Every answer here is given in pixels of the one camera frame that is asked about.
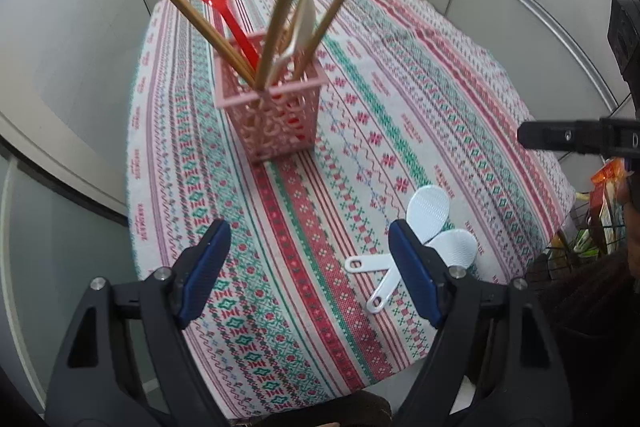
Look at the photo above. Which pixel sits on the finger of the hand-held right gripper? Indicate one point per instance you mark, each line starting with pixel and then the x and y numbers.
pixel 560 136

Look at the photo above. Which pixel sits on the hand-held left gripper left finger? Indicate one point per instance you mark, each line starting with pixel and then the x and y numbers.
pixel 205 272

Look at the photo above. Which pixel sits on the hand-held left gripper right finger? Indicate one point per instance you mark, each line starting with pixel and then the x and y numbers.
pixel 415 272

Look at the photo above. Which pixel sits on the white plastic rice paddle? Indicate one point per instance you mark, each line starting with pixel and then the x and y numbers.
pixel 427 209
pixel 457 247
pixel 305 27

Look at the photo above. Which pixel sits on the pink perforated utensil basket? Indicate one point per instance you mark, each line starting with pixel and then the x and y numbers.
pixel 272 127

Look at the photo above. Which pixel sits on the orange snack packet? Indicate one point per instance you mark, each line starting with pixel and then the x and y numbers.
pixel 606 192

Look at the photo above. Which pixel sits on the patterned red green tablecloth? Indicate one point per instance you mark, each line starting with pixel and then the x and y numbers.
pixel 350 117

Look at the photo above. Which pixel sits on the person's dark clothing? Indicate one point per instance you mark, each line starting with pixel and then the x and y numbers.
pixel 590 332

